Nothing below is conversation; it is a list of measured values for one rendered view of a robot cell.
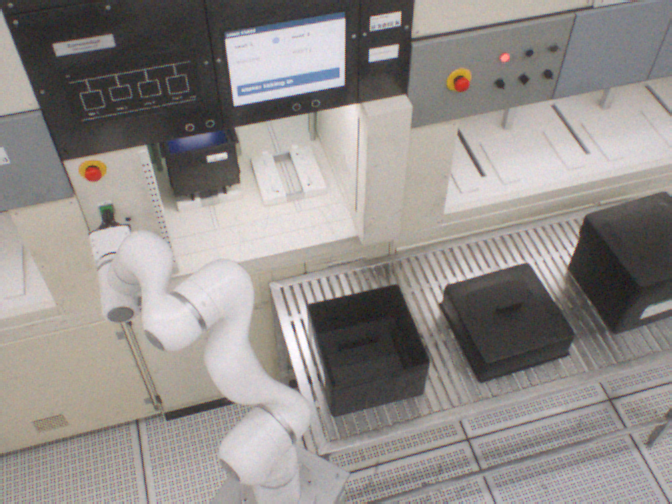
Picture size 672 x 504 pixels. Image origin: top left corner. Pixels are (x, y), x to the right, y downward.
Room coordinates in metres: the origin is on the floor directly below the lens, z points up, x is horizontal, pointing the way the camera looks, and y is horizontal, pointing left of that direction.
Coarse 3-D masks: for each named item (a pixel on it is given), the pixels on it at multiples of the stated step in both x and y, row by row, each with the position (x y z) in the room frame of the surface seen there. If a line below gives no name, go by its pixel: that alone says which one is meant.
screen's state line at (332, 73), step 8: (312, 72) 1.47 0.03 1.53; (320, 72) 1.47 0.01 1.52; (328, 72) 1.48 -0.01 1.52; (336, 72) 1.49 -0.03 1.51; (272, 80) 1.44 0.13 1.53; (280, 80) 1.45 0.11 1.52; (288, 80) 1.45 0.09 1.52; (296, 80) 1.46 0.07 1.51; (304, 80) 1.46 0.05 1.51; (312, 80) 1.47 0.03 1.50; (320, 80) 1.47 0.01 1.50; (240, 88) 1.42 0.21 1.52; (248, 88) 1.43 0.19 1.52; (256, 88) 1.43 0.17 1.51; (264, 88) 1.44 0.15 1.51; (272, 88) 1.44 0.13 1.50; (280, 88) 1.45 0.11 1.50
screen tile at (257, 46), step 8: (248, 40) 1.43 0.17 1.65; (256, 40) 1.44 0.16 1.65; (264, 40) 1.44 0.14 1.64; (280, 40) 1.45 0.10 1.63; (232, 48) 1.42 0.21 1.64; (240, 48) 1.42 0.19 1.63; (248, 48) 1.43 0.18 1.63; (256, 48) 1.43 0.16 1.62; (264, 48) 1.44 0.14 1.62; (272, 48) 1.44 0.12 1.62; (280, 48) 1.45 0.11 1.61; (240, 56) 1.42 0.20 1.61; (248, 56) 1.43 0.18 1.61; (272, 56) 1.44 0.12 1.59; (280, 56) 1.45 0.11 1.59; (248, 64) 1.43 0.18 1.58; (256, 64) 1.43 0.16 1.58; (264, 64) 1.44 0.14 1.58; (272, 64) 1.44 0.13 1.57; (280, 64) 1.45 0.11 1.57; (240, 72) 1.42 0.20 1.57; (248, 72) 1.43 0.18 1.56; (256, 72) 1.43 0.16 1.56; (264, 72) 1.44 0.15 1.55; (272, 72) 1.44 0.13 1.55; (280, 72) 1.45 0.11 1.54; (240, 80) 1.42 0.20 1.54
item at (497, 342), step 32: (448, 288) 1.30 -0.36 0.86; (480, 288) 1.30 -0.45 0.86; (512, 288) 1.30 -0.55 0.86; (544, 288) 1.30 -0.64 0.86; (448, 320) 1.25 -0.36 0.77; (480, 320) 1.19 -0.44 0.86; (512, 320) 1.18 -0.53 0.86; (544, 320) 1.18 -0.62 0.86; (480, 352) 1.08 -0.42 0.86; (512, 352) 1.08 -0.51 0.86; (544, 352) 1.10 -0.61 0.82
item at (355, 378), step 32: (384, 288) 1.26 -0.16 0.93; (320, 320) 1.21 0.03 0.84; (352, 320) 1.23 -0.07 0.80; (384, 320) 1.25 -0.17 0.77; (320, 352) 1.04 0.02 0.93; (352, 352) 1.14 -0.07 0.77; (384, 352) 1.14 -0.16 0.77; (416, 352) 1.09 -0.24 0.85; (352, 384) 0.95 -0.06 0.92; (384, 384) 0.97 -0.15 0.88; (416, 384) 1.00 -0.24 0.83
